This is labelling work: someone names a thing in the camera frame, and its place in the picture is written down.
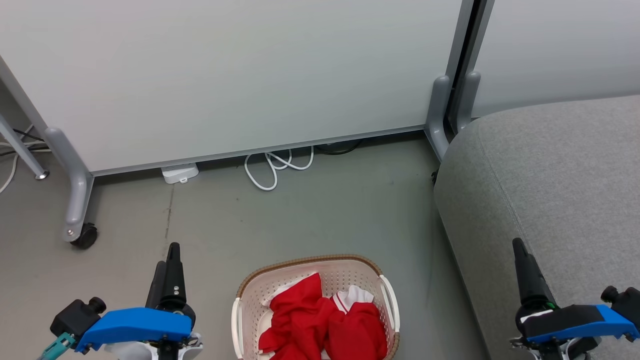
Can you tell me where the teal left camera connector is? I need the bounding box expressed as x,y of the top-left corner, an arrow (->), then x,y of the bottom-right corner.
37,332 -> 77,360

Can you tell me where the white perforated laundry basket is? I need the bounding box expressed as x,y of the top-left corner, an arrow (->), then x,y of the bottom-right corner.
231,254 -> 401,360

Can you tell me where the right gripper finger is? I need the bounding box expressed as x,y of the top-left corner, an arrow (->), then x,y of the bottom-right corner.
512,238 -> 556,305

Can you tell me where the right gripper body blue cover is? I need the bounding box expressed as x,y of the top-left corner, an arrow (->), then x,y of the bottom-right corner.
510,299 -> 640,360

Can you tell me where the large white partition panel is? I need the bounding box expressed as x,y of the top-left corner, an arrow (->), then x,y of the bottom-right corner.
0,0 -> 475,177

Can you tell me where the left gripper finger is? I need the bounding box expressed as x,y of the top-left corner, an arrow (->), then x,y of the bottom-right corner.
146,260 -> 167,308
160,242 -> 187,302

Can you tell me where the looped white cable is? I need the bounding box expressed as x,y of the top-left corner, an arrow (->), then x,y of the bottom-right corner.
244,146 -> 315,192

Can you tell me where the thin white cable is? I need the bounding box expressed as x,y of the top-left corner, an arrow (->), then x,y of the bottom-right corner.
0,125 -> 51,195

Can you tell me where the black caster wheel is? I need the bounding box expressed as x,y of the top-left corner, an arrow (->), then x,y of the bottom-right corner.
70,223 -> 99,250

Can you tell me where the long grey partition foot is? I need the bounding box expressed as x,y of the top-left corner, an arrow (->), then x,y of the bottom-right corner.
44,127 -> 95,244

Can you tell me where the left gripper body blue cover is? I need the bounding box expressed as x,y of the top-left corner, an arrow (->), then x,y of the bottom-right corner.
75,298 -> 204,360

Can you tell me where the small white partition panel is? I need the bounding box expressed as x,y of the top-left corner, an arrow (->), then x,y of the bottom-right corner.
467,0 -> 640,119

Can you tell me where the black floor cable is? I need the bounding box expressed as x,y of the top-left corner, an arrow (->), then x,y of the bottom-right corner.
315,139 -> 364,156

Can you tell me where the short grey partition foot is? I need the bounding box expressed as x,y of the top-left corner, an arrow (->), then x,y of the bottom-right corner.
454,71 -> 482,134
424,75 -> 454,162

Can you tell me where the thin black cable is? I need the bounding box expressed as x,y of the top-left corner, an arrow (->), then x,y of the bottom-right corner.
0,128 -> 51,157

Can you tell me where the white power adapter box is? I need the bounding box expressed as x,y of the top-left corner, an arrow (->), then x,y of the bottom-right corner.
161,163 -> 200,185

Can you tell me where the grey metal table leg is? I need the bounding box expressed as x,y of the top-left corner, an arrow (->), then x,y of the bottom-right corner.
0,112 -> 50,181

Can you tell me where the plain red garment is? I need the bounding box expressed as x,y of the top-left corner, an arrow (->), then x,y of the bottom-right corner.
258,272 -> 343,360

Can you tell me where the grey fabric sofa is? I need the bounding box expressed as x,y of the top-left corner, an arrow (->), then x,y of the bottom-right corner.
433,95 -> 640,360

